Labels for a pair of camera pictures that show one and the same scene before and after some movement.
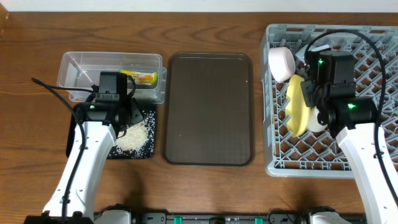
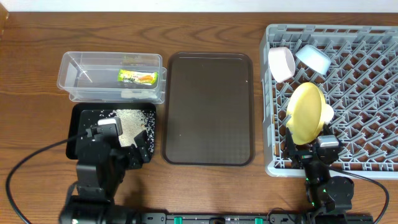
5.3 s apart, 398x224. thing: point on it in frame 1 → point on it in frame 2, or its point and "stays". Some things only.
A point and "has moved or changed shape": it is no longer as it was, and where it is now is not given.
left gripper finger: [136, 115] → [140, 140]
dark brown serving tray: [209, 109] stays
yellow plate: [298, 113] has moved or changed shape
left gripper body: [134, 115] → [131, 154]
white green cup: [313, 123] has moved or changed shape
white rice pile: [138, 141] stays
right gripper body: [306, 93] → [304, 152]
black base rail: [275, 218] stays
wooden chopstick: [273, 132] stays
